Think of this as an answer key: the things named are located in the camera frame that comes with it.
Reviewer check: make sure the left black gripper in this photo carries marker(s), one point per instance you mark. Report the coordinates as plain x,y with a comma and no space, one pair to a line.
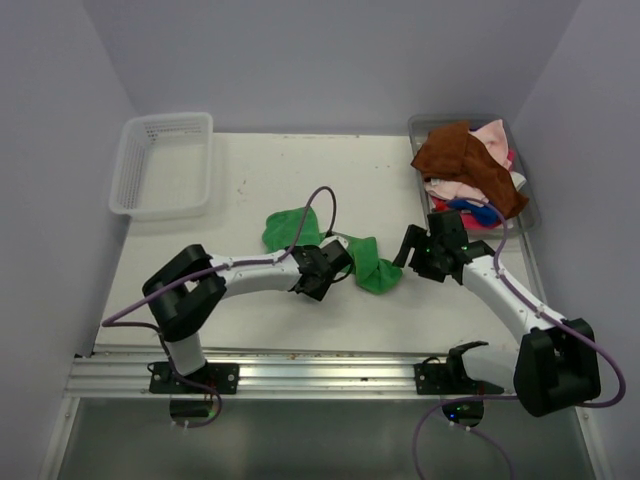
318,293

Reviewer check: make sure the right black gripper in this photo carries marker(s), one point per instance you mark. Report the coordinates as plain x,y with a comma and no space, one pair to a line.
413,235

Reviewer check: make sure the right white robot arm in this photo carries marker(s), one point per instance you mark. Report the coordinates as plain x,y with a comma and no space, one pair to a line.
555,366

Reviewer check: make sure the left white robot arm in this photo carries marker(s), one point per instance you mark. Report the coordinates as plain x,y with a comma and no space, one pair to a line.
186,290

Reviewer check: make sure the magenta towel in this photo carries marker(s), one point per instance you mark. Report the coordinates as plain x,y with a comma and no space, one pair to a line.
468,221

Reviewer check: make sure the blue towel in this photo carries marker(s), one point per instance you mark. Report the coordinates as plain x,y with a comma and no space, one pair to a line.
483,214

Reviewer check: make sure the brown towel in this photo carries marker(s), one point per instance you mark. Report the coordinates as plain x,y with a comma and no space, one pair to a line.
451,153

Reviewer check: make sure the light pink towel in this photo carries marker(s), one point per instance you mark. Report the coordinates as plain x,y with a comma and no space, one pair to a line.
494,138

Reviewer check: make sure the white plastic basket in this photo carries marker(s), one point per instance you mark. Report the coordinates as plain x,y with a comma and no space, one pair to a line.
163,167

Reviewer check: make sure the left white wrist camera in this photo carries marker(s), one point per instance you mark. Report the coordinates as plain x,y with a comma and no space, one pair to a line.
341,240

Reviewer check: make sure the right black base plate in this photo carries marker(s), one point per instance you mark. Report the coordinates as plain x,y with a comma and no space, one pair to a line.
436,379

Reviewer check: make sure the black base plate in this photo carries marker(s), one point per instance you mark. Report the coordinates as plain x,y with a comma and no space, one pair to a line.
436,379
223,377

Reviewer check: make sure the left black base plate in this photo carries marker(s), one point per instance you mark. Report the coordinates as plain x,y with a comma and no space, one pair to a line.
223,377

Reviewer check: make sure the aluminium mounting rail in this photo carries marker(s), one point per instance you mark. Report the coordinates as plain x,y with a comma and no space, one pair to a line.
123,373

